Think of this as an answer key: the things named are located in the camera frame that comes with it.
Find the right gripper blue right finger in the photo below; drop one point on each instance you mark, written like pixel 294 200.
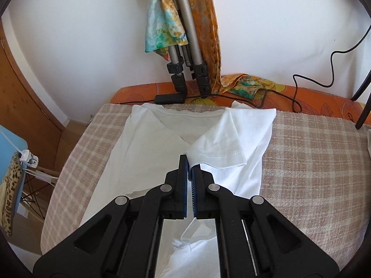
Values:
pixel 197 189

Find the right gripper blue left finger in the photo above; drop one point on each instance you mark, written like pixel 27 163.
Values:
pixel 181 187

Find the black power adapter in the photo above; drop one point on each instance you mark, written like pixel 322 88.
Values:
pixel 167 99

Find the plaid beige bed blanket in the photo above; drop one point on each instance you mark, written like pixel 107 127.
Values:
pixel 316 172

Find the silver folded tripod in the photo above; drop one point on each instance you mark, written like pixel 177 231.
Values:
pixel 198 64

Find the colourful orange scarf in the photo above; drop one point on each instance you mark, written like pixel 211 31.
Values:
pixel 165 36

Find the white clip desk lamp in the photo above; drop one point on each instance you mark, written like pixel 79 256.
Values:
pixel 11 143

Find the leopard print cloth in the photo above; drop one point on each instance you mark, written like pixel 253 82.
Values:
pixel 9 191

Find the wooden door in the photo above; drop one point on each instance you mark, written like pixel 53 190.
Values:
pixel 24 114

